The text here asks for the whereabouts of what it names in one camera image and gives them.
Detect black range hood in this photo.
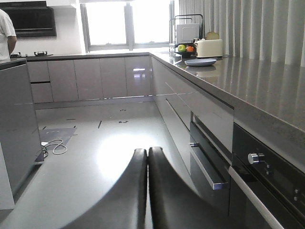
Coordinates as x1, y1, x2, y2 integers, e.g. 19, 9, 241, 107
0, 1, 57, 38

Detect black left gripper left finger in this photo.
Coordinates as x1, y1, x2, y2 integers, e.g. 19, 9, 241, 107
64, 148, 147, 229

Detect white board in rack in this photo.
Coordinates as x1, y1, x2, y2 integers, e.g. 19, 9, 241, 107
176, 23, 200, 43

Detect person in white shirt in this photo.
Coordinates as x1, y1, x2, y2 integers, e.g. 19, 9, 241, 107
0, 10, 17, 61

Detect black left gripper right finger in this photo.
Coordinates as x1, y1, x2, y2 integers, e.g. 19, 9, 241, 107
148, 146, 241, 229

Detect grey base cabinets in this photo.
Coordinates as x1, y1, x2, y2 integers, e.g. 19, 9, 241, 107
28, 56, 151, 103

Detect orange fruit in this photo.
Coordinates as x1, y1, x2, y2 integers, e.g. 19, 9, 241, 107
186, 46, 194, 52

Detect cream toaster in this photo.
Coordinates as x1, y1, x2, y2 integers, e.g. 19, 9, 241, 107
194, 39, 223, 58

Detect black fruit bowl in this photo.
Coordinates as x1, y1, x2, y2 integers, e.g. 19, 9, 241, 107
175, 52, 196, 58

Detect grey kitchen island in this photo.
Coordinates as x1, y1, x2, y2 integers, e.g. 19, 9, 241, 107
0, 59, 41, 211

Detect gas stove burner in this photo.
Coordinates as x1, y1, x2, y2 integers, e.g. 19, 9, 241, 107
34, 51, 52, 57

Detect black dish rack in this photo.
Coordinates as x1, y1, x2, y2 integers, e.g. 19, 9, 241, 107
169, 14, 204, 54

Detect black drawer with handle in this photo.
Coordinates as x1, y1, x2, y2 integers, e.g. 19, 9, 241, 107
190, 113, 231, 216

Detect green apple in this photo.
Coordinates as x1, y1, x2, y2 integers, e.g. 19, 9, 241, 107
177, 44, 186, 53

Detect bread slice in toaster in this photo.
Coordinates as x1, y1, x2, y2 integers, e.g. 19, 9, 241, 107
205, 31, 220, 40

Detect blue plate on counter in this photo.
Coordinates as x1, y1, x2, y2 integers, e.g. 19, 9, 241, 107
184, 59, 217, 67

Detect built-in black oven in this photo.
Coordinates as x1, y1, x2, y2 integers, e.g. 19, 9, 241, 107
228, 124, 305, 229

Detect grey curtain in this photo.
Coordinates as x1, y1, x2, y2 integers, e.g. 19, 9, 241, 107
178, 0, 305, 67

